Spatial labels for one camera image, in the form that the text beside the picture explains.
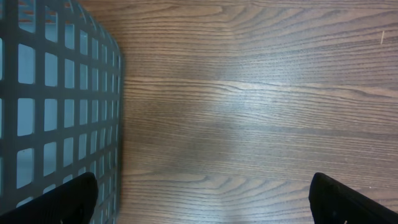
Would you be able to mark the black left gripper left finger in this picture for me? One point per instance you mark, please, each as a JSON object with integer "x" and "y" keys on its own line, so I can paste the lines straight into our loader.
{"x": 73, "y": 202}

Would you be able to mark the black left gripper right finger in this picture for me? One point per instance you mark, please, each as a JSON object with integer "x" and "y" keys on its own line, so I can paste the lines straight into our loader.
{"x": 333, "y": 202}

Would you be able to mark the grey plastic mesh basket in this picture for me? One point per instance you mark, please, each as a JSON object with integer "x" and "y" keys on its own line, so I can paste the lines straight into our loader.
{"x": 61, "y": 96}

